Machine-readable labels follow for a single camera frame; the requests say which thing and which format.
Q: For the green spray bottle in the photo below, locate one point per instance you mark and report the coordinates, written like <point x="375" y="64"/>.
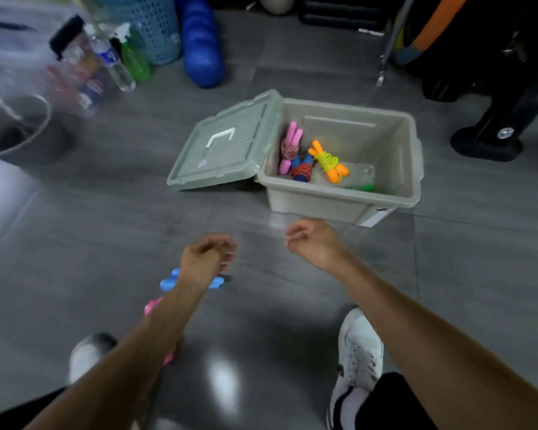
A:
<point x="136" y="64"/>

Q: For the grey-green box lid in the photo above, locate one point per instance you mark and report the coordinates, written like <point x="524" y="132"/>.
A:
<point x="224" y="161"/>

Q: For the person's left hand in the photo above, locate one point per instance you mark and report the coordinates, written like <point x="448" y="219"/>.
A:
<point x="201" y="264"/>

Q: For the person's left leg black trousers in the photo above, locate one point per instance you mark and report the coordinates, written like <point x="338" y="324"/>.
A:
<point x="9" y="416"/>

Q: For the person's right hand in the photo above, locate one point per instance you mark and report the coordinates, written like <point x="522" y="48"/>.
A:
<point x="318" y="246"/>

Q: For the orange and green foam stick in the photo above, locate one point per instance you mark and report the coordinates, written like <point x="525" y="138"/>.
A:
<point x="435" y="26"/>

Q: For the person's right leg black trousers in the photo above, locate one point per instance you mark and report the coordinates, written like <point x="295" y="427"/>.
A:
<point x="394" y="407"/>

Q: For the person's leg black trousers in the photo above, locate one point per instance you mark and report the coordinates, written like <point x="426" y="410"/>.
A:
<point x="9" y="416"/>
<point x="394" y="407"/>

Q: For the white right shoe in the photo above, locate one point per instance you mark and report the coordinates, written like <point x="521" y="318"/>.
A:
<point x="361" y="349"/>

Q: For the clear water bottle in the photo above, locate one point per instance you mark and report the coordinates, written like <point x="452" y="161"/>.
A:
<point x="116" y="71"/>

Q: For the clear plastic lidded bin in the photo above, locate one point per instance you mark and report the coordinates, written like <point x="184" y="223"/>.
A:
<point x="18" y="53"/>

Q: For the white left shoe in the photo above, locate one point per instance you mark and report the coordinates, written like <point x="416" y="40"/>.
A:
<point x="85" y="353"/>

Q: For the grey plastic storage box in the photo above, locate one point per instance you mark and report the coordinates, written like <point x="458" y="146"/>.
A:
<point x="314" y="205"/>

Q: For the person's right forearm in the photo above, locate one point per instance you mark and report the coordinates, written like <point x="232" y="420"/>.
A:
<point x="453" y="362"/>

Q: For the person's left forearm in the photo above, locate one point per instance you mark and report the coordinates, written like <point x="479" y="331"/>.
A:
<point x="125" y="362"/>

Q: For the light blue mesh basket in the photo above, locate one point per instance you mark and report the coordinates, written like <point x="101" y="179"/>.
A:
<point x="152" y="26"/>

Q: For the grey metal bowl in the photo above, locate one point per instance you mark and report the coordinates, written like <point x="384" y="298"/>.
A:
<point x="49" y="143"/>

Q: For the beige exercise ball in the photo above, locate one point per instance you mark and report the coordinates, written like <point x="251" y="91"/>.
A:
<point x="276" y="3"/>

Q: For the white shoe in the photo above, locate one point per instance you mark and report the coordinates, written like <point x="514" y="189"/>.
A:
<point x="361" y="349"/>
<point x="85" y="353"/>

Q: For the black dumbbell rack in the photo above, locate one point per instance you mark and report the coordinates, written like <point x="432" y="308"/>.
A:
<point x="484" y="143"/>

